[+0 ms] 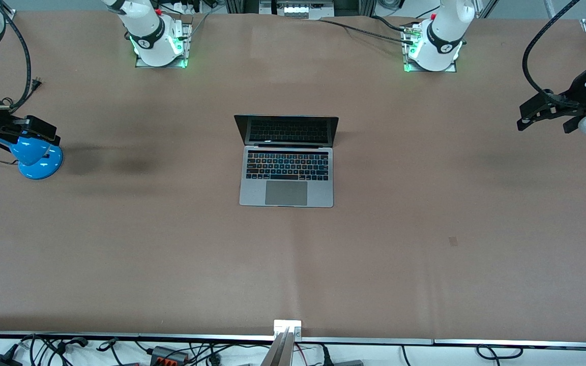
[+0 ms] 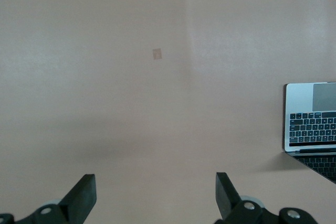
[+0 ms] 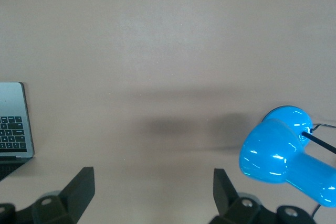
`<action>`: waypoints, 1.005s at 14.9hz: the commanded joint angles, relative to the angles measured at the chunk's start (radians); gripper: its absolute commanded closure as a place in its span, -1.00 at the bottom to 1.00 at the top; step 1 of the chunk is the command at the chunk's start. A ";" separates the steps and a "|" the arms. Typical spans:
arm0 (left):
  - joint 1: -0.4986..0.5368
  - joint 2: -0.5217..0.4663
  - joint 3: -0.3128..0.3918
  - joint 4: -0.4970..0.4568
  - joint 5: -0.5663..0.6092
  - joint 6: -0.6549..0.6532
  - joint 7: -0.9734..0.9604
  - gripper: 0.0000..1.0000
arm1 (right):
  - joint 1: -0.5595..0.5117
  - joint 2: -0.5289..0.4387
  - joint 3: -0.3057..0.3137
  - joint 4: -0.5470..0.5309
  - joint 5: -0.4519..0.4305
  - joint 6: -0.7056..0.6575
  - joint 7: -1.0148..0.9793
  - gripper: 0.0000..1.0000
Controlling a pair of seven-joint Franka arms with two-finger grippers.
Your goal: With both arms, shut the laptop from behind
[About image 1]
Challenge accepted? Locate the silver grey laptop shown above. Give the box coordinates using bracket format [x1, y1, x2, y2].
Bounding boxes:
[233, 114, 340, 208]

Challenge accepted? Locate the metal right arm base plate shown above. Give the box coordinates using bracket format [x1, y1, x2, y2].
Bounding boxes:
[134, 20, 193, 69]

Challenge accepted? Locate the looped black cable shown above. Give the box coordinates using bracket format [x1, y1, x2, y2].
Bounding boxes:
[476, 344, 523, 360]

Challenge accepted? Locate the thin grey cable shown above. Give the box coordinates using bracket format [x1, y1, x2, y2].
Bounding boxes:
[190, 13, 212, 37]

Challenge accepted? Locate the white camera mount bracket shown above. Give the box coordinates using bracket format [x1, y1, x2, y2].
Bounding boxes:
[273, 319, 303, 341]

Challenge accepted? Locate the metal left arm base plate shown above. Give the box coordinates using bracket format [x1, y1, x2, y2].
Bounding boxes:
[402, 23, 459, 73]

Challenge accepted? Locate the black power adapter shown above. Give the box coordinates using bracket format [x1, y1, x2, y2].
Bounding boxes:
[0, 345, 23, 366]

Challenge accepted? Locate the orange and black connector box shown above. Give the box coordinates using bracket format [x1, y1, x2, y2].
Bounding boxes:
[150, 346, 190, 365]

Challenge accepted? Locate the brown table cover sheet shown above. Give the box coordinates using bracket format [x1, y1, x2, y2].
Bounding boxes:
[0, 11, 586, 342]

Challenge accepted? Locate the aluminium mounting bar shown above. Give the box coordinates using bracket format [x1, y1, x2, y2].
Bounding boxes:
[260, 328, 295, 366]

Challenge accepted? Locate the silver table edge rail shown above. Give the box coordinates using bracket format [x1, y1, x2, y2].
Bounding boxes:
[0, 332, 586, 350]

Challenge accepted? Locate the blue desk lamp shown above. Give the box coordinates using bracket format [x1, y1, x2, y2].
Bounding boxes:
[0, 133, 64, 180]

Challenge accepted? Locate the grey control box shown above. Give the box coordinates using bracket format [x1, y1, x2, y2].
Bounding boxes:
[259, 0, 335, 21]

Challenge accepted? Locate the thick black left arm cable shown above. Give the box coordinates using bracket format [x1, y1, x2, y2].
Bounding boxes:
[523, 0, 581, 107]

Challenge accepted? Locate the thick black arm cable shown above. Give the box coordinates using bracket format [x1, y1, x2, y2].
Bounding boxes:
[523, 0, 581, 107]
[0, 0, 33, 112]

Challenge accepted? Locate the thin black cable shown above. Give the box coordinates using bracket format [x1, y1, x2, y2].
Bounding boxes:
[317, 19, 416, 45]

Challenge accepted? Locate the dark metal rack frame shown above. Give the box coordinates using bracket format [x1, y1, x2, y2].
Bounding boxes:
[224, 0, 376, 16]

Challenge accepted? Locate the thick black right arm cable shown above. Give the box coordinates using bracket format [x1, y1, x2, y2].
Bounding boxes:
[0, 0, 33, 112]

